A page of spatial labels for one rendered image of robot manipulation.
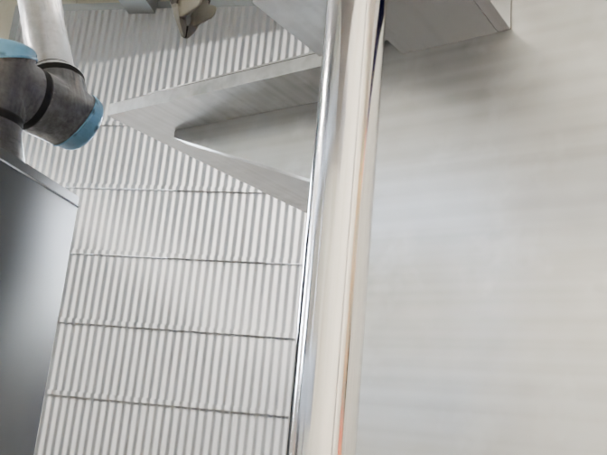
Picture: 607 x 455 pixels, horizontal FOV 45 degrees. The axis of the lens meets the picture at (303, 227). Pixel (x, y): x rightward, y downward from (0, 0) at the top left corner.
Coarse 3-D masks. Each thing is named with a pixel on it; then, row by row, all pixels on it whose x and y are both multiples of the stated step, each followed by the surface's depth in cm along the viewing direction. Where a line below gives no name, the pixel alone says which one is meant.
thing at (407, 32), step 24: (408, 0) 71; (432, 0) 71; (456, 0) 70; (480, 0) 70; (504, 0) 73; (408, 24) 75; (432, 24) 75; (456, 24) 75; (480, 24) 74; (504, 24) 74; (408, 48) 80
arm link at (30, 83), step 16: (0, 48) 122; (16, 48) 123; (0, 64) 121; (16, 64) 123; (32, 64) 127; (0, 80) 121; (16, 80) 123; (32, 80) 126; (48, 80) 129; (0, 96) 120; (16, 96) 123; (32, 96) 126; (48, 96) 128; (16, 112) 123; (32, 112) 127
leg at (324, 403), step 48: (336, 0) 59; (384, 0) 60; (336, 48) 58; (336, 96) 57; (336, 144) 55; (336, 192) 54; (336, 240) 53; (336, 288) 52; (336, 336) 52; (336, 384) 51; (288, 432) 52; (336, 432) 50
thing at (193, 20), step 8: (208, 0) 126; (200, 8) 126; (208, 8) 125; (216, 8) 124; (192, 16) 125; (200, 16) 125; (208, 16) 124; (192, 24) 125; (200, 24) 125; (192, 32) 125
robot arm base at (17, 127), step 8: (0, 112) 120; (8, 112) 121; (0, 120) 120; (8, 120) 121; (16, 120) 123; (0, 128) 119; (8, 128) 121; (16, 128) 123; (0, 136) 119; (8, 136) 120; (16, 136) 122; (0, 144) 118; (8, 144) 119; (16, 144) 121; (16, 152) 121; (24, 160) 124
